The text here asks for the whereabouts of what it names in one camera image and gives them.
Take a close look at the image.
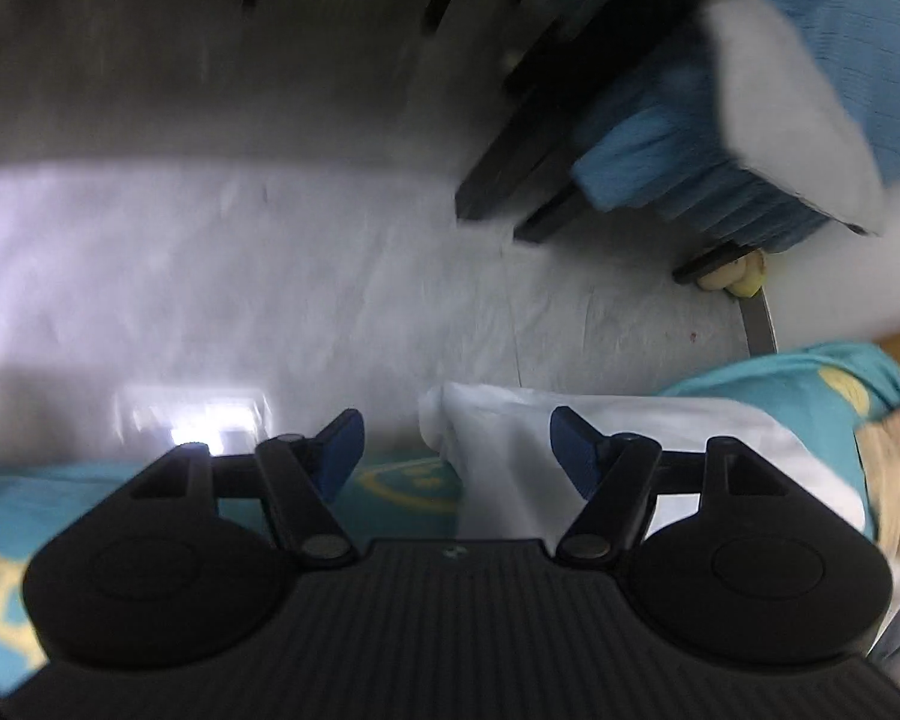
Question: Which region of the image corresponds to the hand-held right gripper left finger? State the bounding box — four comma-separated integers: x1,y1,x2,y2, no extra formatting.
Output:
130,409,366,569

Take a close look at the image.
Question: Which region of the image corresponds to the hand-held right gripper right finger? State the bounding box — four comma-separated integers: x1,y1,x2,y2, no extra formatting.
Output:
549,406,787,565

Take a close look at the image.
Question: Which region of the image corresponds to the white shirt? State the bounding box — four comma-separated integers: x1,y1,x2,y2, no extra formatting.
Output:
418,381,900,620

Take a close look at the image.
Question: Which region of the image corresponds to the bed with teal printed sheet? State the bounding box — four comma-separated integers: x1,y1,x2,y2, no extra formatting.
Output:
0,292,900,691

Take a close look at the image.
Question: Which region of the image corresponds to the yellow object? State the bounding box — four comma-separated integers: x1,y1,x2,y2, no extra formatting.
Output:
699,251,767,299

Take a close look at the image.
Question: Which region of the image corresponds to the white table with dark trim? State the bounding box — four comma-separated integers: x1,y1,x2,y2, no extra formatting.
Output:
454,0,767,224

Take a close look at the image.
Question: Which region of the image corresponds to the chair with blue cover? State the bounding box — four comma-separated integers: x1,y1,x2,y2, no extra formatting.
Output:
514,0,900,284

